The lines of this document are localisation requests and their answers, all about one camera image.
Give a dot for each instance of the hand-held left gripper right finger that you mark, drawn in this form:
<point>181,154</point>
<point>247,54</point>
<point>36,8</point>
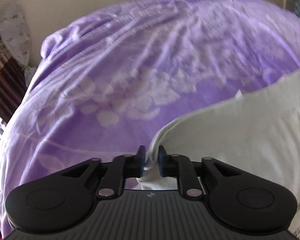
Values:
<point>162,162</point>

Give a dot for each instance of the purple floral blanket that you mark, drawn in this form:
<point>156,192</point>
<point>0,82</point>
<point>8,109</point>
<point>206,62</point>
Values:
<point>115,67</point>

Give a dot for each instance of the brown patterned curtain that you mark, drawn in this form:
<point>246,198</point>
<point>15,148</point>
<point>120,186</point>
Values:
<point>2,80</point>

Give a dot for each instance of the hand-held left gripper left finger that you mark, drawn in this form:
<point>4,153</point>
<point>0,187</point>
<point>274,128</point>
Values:
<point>141,161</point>

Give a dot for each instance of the white printed sweatshirt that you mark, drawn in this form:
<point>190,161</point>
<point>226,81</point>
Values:
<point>240,130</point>

